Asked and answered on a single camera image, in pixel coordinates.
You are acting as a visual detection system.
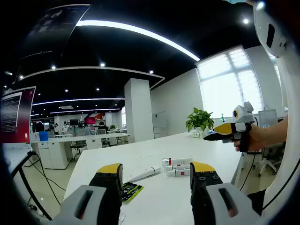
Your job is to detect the person's white shirt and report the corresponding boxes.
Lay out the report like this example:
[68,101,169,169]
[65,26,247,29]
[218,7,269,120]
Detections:
[262,56,300,218]

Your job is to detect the green black sachet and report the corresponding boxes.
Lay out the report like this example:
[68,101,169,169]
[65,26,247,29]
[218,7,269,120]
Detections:
[121,182,144,203]

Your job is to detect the person's right hand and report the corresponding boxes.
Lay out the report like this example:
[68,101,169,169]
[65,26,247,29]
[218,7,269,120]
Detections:
[233,126,266,153]

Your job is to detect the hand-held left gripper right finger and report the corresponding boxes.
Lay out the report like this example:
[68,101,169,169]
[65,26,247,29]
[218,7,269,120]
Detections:
[189,161,261,225]

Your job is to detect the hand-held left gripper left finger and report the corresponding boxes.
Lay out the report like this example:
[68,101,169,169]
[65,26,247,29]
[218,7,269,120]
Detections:
[50,163,124,225]

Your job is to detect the small red-label skincare bottle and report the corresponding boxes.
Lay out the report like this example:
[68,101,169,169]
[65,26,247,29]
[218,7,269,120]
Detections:
[164,165,190,171]
[165,169,191,177]

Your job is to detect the green potted plant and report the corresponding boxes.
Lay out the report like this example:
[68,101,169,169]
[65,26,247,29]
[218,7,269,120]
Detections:
[185,107,215,138]

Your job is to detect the red screen computer monitor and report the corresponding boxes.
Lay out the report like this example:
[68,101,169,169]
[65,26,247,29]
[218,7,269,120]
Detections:
[0,86,37,144]

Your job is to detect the black cable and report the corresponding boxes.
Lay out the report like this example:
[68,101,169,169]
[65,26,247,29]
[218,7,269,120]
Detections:
[27,151,67,207]

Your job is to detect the black office chair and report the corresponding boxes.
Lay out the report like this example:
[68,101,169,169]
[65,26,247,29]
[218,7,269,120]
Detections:
[70,140,88,161]

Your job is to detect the white chest-worn device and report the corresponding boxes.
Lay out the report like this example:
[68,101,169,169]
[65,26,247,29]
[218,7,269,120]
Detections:
[253,0,296,59]

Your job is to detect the person's dark trousers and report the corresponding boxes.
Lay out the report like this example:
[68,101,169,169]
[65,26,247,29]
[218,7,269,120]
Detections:
[247,188,268,217]

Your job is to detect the white skincare tube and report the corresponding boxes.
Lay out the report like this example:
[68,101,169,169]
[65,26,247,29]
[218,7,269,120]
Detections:
[126,165,161,182]

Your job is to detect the white office desk row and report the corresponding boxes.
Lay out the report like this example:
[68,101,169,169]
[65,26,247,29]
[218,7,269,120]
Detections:
[30,132,131,170]

